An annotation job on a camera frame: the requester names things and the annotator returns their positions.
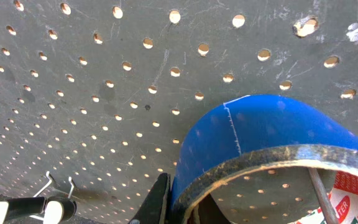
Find black pegboard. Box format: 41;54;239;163
0;0;358;224

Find metal hook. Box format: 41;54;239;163
307;167;341;224
30;170;76;200

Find roll of blue tape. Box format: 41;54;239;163
169;93;358;224

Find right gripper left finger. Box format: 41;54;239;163
127;172;172;224

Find pliers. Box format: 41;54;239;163
0;195;78;224

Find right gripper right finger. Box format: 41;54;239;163
196;193;231;224

